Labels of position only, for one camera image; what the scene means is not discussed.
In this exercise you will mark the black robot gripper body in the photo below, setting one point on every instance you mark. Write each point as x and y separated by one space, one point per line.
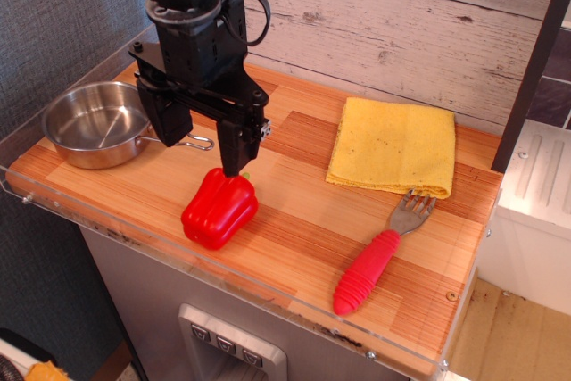
204 67

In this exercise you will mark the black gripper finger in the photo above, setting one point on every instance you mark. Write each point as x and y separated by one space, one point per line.
171 121
238 145

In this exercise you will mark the yellow cloth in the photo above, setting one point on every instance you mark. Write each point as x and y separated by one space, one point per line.
394 148

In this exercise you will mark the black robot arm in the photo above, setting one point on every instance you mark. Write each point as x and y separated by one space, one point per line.
178 13

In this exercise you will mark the stainless steel pan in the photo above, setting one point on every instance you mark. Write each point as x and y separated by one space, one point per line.
98 126

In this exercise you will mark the red toy bell pepper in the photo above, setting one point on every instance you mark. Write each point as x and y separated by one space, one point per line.
220 207

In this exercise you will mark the clear acrylic table guard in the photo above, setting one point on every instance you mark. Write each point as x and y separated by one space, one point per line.
288 258

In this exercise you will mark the grey toy fridge cabinet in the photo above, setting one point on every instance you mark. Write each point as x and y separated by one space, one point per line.
148 292

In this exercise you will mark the silver dispenser button panel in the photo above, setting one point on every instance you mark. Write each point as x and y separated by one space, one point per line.
218 350

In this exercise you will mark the orange object bottom left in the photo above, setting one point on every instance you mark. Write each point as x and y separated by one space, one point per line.
46 371

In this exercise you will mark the white toy sink unit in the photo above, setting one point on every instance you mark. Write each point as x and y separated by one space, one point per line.
526 249

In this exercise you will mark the red handled metal fork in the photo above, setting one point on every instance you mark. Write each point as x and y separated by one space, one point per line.
360 278

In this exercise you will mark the dark right frame post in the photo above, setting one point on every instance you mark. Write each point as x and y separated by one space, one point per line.
545 41

